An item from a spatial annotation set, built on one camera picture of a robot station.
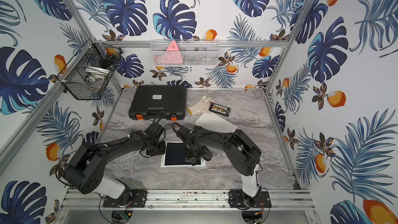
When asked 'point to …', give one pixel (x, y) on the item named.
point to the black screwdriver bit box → (219, 109)
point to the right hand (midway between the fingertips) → (193, 158)
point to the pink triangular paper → (172, 55)
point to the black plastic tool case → (148, 100)
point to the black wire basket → (97, 54)
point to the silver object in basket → (94, 74)
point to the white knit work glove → (201, 106)
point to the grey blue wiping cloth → (205, 153)
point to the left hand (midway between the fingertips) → (163, 152)
